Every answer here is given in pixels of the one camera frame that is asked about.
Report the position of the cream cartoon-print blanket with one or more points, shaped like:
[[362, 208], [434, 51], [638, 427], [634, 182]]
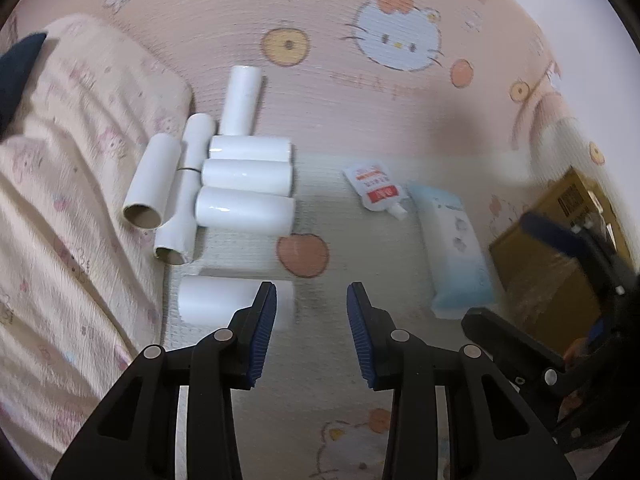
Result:
[[75, 210]]

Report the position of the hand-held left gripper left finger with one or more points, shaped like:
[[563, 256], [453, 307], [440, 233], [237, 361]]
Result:
[[262, 332]]

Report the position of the dark blue cloth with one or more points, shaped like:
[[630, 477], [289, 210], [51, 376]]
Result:
[[17, 75]]

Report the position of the pile of white rolls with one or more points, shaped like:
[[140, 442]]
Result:
[[245, 210]]

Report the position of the light blue wet wipes pack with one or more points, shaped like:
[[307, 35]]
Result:
[[455, 255]]

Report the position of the white pouch with red label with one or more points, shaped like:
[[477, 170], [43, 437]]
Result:
[[372, 187]]

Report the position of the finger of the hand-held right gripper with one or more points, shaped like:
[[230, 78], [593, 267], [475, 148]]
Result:
[[547, 230], [500, 332]]

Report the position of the brown cardboard box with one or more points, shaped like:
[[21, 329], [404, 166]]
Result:
[[535, 265]]

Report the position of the pink cat-print bed sheet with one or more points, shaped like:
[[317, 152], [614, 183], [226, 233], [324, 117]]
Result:
[[325, 110]]

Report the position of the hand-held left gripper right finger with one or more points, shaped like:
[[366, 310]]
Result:
[[360, 335]]

